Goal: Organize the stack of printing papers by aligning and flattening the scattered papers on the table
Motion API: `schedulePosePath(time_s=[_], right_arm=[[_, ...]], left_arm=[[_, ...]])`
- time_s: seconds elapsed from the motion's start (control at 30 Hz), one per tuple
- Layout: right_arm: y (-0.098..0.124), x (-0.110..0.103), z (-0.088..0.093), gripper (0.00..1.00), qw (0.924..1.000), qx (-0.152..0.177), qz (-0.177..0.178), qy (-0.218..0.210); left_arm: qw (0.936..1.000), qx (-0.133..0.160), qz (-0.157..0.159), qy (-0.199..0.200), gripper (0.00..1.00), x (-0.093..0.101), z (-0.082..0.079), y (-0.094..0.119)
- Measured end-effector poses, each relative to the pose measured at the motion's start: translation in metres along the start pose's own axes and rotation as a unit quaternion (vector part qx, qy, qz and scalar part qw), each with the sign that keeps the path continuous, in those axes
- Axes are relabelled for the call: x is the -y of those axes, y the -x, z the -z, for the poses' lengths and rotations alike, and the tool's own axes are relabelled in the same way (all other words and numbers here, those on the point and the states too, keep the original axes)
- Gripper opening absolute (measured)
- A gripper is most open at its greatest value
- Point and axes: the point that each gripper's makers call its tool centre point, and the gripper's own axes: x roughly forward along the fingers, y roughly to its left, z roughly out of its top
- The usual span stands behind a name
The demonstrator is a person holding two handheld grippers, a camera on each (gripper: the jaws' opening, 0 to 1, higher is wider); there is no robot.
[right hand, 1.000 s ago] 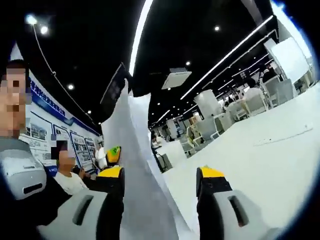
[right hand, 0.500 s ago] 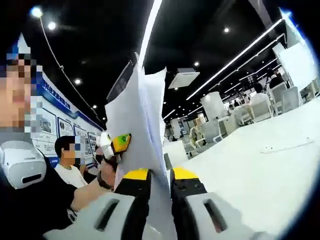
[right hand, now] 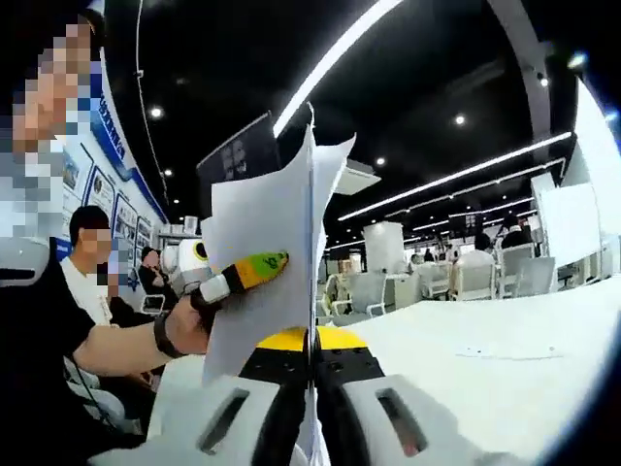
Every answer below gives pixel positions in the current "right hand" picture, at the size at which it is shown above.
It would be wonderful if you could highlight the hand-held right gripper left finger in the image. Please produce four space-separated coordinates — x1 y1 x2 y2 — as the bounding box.
88 325 311 466

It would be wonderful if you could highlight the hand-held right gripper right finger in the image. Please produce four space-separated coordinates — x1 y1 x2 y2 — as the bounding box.
312 325 513 466

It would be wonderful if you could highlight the white cloth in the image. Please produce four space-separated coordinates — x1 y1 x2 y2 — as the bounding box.
200 100 359 466

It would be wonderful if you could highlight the person's left hand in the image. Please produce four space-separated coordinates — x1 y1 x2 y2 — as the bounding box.
169 289 217 355

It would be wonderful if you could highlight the white shelf unit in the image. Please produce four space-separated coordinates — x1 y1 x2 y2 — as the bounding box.
153 216 203 244

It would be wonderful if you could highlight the black wristband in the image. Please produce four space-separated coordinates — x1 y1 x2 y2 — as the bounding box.
153 312 184 360

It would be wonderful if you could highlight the white office chair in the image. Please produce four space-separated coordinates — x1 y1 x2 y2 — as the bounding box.
517 254 558 296
347 273 390 317
454 260 500 302

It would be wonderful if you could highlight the large dark screen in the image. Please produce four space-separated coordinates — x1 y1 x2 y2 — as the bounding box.
195 110 283 184

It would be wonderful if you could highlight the white table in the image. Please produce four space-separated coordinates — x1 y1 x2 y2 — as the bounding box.
145 285 621 466

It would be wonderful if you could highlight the white pillar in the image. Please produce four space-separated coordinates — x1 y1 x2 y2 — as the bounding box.
361 221 407 277

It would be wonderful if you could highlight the ceiling air conditioner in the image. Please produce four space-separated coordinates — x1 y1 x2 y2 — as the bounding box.
333 158 383 196

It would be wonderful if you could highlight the wide ceiling light strip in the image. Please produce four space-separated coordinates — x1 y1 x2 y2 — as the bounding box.
271 0 405 139

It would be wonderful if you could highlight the thin ceiling light strip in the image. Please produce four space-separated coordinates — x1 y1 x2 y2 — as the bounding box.
337 130 574 223

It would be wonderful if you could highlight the whiteboard on stand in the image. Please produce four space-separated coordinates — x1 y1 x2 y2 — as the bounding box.
537 182 604 269

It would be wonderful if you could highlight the wide bright window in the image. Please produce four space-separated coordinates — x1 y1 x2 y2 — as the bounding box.
574 77 621 234

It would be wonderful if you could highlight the blue and white wall poster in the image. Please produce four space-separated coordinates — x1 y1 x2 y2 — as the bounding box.
57 46 170 244

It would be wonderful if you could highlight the black chest device cable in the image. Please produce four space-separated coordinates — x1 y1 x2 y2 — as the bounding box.
62 352 120 431

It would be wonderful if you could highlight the white table cable cover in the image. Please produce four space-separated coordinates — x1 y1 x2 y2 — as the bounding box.
454 344 565 361

